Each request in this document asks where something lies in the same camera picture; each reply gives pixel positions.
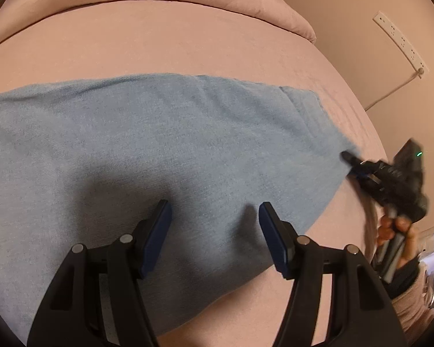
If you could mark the white power strip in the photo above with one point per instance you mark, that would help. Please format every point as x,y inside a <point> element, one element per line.
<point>403,44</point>

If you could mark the light blue denim pants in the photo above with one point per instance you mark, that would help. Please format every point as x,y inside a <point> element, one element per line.
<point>85,161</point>

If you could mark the pink sleeve right forearm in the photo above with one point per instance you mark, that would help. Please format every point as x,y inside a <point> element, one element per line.
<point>406,294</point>

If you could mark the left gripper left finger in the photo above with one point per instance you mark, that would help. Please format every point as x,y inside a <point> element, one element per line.
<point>70,313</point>

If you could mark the person right hand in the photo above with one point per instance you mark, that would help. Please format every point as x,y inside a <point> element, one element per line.
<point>386,231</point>

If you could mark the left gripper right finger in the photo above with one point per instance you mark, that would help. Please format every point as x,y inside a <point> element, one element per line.
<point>361,312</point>

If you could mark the pink bed sheet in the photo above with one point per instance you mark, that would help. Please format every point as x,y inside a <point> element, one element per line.
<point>130,38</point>

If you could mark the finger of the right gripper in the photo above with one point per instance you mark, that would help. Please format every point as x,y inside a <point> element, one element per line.
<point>367,183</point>
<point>357,165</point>

